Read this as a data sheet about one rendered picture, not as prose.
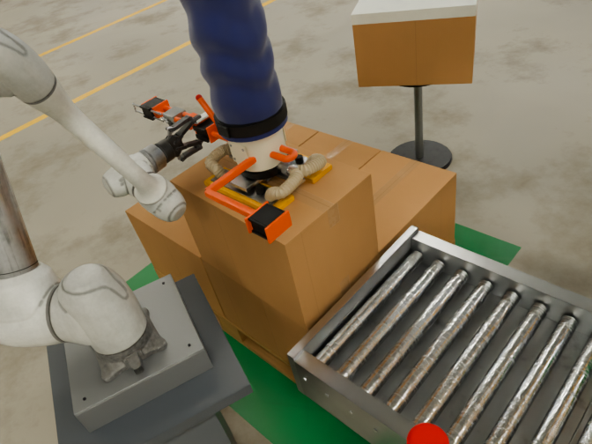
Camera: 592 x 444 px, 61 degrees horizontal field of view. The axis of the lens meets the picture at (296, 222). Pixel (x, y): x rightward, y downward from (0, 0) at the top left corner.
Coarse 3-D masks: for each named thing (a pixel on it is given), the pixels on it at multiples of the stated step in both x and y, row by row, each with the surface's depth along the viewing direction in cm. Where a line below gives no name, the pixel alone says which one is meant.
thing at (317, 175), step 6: (300, 156) 167; (306, 156) 171; (294, 162) 169; (300, 162) 167; (324, 168) 164; (330, 168) 166; (312, 174) 162; (318, 174) 162; (324, 174) 164; (306, 180) 163; (312, 180) 161
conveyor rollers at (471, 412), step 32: (416, 256) 184; (384, 288) 175; (416, 288) 172; (448, 288) 170; (480, 288) 167; (352, 320) 167; (384, 320) 165; (416, 320) 163; (320, 352) 160; (352, 352) 158; (480, 352) 151; (512, 352) 148; (544, 352) 146; (416, 384) 146; (448, 384) 143; (480, 384) 142; (576, 384) 137; (416, 416) 139; (480, 416) 137; (512, 416) 133; (544, 416) 134
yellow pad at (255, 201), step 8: (224, 168) 175; (208, 184) 170; (264, 184) 163; (224, 192) 165; (232, 192) 163; (240, 192) 161; (248, 192) 161; (256, 192) 158; (264, 192) 159; (240, 200) 160; (248, 200) 158; (256, 200) 157; (264, 200) 156; (280, 200) 155; (288, 200) 155; (256, 208) 156; (280, 208) 153
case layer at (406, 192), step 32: (288, 128) 273; (352, 160) 239; (384, 160) 234; (416, 160) 230; (384, 192) 216; (416, 192) 212; (448, 192) 218; (160, 224) 228; (384, 224) 201; (416, 224) 205; (448, 224) 231; (160, 256) 245; (192, 256) 211; (224, 288) 207; (256, 320) 202; (288, 320) 178
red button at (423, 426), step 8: (424, 424) 87; (432, 424) 87; (416, 432) 86; (424, 432) 85; (432, 432) 85; (440, 432) 85; (408, 440) 85; (416, 440) 84; (424, 440) 84; (432, 440) 84; (440, 440) 84
